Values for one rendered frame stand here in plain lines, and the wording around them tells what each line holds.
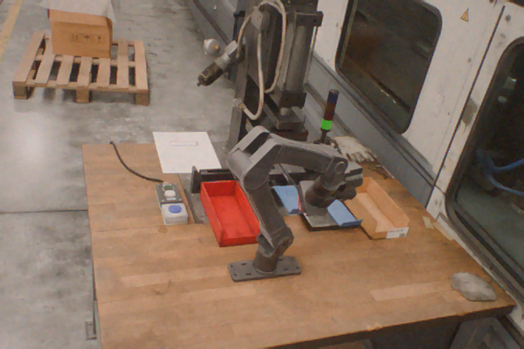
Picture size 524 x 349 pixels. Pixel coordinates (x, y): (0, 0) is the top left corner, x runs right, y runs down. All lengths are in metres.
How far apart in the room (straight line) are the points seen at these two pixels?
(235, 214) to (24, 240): 1.58
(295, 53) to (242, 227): 0.54
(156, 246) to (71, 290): 1.22
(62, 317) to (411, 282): 1.58
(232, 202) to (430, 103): 0.85
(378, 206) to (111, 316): 0.97
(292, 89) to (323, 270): 0.55
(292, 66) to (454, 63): 0.65
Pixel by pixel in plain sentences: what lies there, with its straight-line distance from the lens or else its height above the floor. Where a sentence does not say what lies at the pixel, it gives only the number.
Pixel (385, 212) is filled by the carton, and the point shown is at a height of 0.91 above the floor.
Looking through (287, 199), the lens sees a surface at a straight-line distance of 1.59.
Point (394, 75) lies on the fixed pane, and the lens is 2.30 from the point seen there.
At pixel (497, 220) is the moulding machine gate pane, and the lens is 1.75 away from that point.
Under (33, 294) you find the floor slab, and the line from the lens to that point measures 2.68.
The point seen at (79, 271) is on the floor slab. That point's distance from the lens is 2.77.
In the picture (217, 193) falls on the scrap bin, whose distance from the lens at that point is 1.70.
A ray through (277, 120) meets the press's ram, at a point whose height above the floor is 1.18.
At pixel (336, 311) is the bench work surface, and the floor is 0.90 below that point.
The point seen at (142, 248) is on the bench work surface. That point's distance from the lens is 1.49.
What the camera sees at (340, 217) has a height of 0.92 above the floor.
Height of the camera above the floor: 1.86
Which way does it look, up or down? 31 degrees down
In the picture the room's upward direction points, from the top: 10 degrees clockwise
